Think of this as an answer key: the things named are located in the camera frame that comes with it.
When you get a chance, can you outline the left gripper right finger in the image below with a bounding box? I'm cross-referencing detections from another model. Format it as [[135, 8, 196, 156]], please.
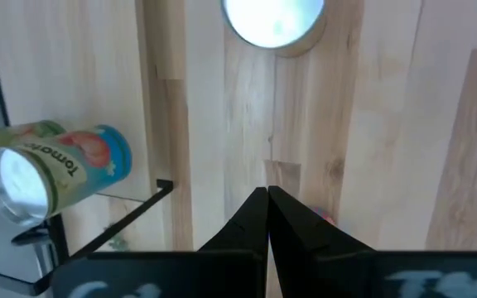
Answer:
[[267, 185, 477, 298]]

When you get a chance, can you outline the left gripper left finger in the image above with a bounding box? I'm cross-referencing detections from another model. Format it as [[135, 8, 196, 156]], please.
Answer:
[[51, 186, 269, 298]]

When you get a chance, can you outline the blue tomatoes can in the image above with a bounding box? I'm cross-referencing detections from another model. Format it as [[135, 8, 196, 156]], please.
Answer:
[[0, 119, 133, 228]]

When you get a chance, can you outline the yellow brown bean-pattern can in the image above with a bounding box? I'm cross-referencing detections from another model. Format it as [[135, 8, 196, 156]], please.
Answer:
[[220, 0, 327, 59]]

